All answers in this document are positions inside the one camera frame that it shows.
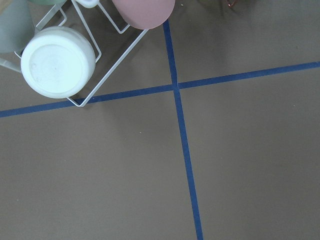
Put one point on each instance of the grey green cup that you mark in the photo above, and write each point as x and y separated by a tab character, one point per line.
16	25

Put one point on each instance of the pink cup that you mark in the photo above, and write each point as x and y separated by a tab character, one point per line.
144	14

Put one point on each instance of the white cup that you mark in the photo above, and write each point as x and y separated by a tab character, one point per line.
58	62

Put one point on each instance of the white wire cup rack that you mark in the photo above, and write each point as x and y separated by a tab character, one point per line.
102	25

